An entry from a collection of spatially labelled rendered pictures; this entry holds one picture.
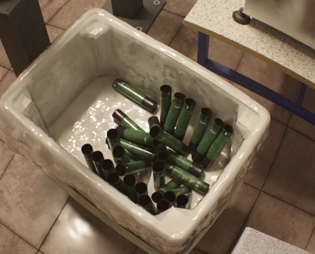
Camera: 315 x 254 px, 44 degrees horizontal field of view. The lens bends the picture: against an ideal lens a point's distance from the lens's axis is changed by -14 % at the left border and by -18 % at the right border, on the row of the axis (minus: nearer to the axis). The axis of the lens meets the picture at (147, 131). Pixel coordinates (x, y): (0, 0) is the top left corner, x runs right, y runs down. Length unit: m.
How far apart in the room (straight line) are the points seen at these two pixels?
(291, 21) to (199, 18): 0.28
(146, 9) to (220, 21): 1.07
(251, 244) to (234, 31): 0.57
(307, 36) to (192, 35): 1.09
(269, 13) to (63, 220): 1.13
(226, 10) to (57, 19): 1.26
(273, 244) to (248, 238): 0.06
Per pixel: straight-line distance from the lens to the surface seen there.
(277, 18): 1.10
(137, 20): 2.14
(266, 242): 0.90
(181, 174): 1.22
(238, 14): 1.18
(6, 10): 1.07
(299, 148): 1.86
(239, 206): 1.71
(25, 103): 1.17
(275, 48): 1.14
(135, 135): 1.23
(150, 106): 1.31
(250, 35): 1.15
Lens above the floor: 1.61
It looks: 63 degrees down
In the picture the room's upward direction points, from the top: 6 degrees counter-clockwise
